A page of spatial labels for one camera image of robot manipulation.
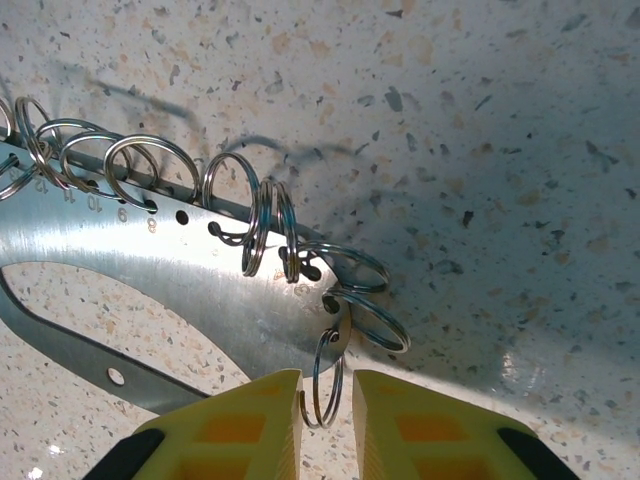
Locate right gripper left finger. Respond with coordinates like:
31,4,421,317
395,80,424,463
82,368,305,480

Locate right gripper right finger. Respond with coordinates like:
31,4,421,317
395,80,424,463
352,368,584,480

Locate silver split key ring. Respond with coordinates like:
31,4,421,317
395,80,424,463
241,177,279,279
201,151,265,247
322,285,413,355
279,238,392,295
13,96,55,175
298,327,346,430
33,117,134,191
58,129,162,201
0,97,32,202
271,180,303,285
103,133,201,207

